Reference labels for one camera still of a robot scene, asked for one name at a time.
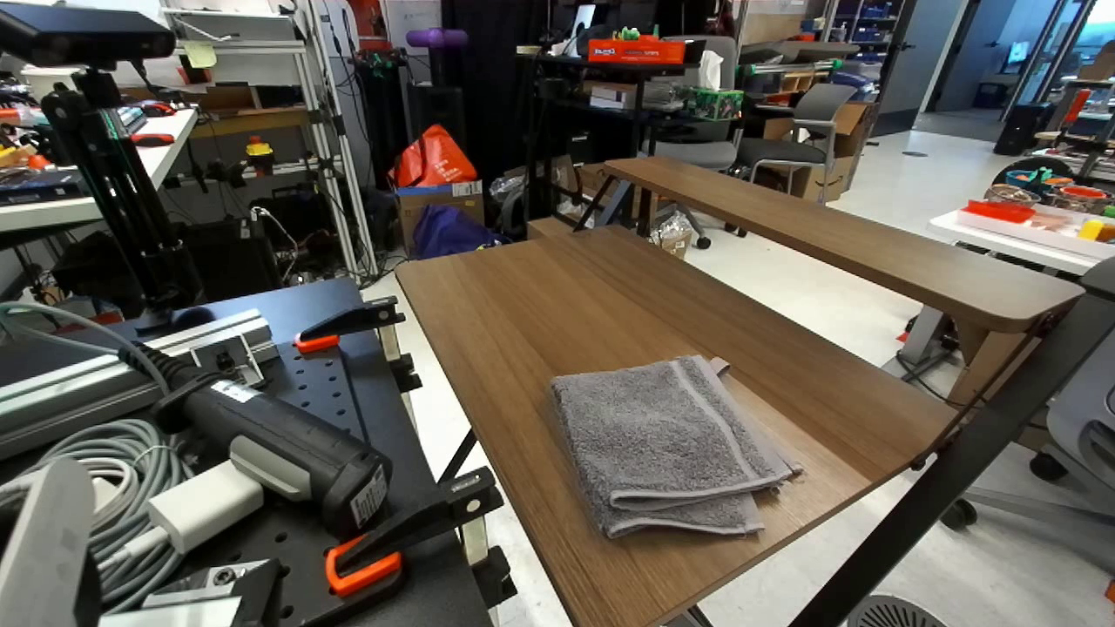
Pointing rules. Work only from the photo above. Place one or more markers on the grey towel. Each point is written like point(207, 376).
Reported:
point(668, 447)

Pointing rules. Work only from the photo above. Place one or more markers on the blue purple bag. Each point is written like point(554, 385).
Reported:
point(447, 230)

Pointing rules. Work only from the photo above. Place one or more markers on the cardboard box under bag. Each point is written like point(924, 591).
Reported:
point(468, 196)

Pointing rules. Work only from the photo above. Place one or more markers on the orange bag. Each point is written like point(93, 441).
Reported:
point(428, 162)

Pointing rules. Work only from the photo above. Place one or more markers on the black orange clamp far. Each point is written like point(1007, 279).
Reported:
point(360, 317)

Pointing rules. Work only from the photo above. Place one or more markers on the black orange clamp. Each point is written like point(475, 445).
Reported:
point(378, 555)
point(360, 317)

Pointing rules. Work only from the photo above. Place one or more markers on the brown raised wooden shelf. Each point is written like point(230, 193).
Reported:
point(960, 282)

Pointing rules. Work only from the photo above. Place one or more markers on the orange tray on shelf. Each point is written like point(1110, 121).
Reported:
point(636, 55)

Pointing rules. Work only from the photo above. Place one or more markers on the black orange clamp near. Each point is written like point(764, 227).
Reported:
point(378, 555)

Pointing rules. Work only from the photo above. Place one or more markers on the purple round object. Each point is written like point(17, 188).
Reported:
point(435, 37)

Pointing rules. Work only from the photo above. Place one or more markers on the white metal shelving rack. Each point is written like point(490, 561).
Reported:
point(299, 46)

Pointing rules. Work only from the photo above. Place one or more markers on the white power adapter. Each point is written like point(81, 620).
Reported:
point(203, 508)

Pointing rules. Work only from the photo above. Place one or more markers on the black diagonal desk leg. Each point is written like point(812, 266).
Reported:
point(968, 451)

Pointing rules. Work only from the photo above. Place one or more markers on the red flat tray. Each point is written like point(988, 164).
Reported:
point(997, 209)

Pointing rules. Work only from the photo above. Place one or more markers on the white table right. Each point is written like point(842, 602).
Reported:
point(1054, 239)

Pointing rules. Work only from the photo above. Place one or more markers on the grey chair at right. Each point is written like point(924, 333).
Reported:
point(1080, 461)

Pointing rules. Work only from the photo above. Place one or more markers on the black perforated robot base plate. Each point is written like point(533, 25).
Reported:
point(435, 588)

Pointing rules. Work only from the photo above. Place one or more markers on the silver aluminium extrusion rail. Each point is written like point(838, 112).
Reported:
point(58, 401)

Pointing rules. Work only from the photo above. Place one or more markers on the black camera tripod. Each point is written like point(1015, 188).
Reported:
point(93, 135)

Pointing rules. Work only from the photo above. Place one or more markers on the black camera on tripod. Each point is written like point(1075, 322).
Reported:
point(81, 37)

